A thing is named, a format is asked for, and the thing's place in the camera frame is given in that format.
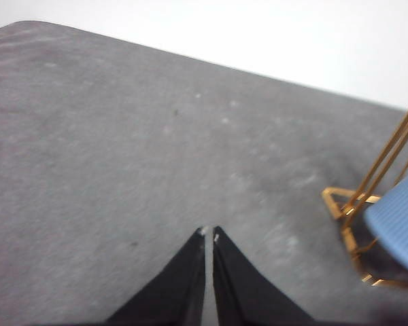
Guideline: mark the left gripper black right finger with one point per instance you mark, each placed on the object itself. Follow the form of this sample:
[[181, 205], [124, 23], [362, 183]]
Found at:
[[245, 292]]

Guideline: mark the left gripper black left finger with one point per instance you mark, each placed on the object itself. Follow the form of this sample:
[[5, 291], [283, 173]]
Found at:
[[177, 288]]

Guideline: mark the tilted blue ribbed cup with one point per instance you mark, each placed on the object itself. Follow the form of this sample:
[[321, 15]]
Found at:
[[401, 217]]

